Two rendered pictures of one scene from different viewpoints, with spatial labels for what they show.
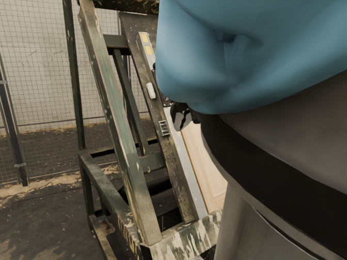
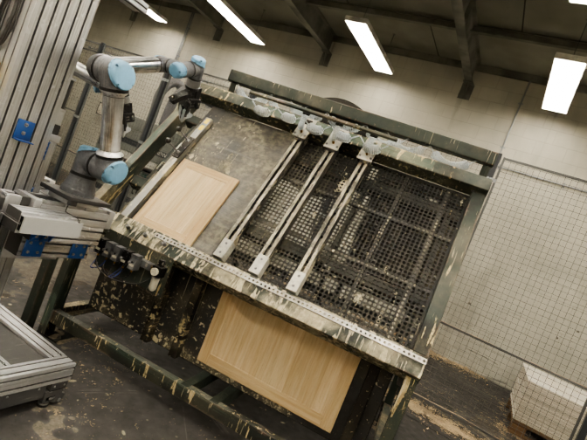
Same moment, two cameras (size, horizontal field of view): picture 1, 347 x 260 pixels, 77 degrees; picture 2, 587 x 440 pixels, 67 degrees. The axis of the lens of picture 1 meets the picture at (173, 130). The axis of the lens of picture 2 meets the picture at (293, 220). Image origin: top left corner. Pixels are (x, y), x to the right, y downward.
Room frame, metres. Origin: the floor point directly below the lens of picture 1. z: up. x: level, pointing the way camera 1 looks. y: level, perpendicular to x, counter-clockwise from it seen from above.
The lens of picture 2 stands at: (-0.16, -2.87, 1.39)
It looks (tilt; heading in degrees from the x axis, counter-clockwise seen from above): 3 degrees down; 51
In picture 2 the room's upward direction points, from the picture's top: 22 degrees clockwise
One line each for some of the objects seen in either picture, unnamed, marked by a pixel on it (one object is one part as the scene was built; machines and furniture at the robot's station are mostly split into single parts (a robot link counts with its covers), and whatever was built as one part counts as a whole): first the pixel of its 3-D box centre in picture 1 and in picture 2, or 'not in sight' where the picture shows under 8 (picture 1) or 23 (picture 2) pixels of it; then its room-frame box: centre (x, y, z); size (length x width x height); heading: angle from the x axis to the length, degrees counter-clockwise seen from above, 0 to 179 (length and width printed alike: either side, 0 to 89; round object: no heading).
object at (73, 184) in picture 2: not in sight; (80, 183); (0.37, -0.65, 1.09); 0.15 x 0.15 x 0.10
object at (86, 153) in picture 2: not in sight; (90, 160); (0.37, -0.66, 1.20); 0.13 x 0.12 x 0.14; 116
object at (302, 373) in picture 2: not in sight; (278, 351); (1.60, -1.00, 0.53); 0.90 x 0.02 x 0.55; 124
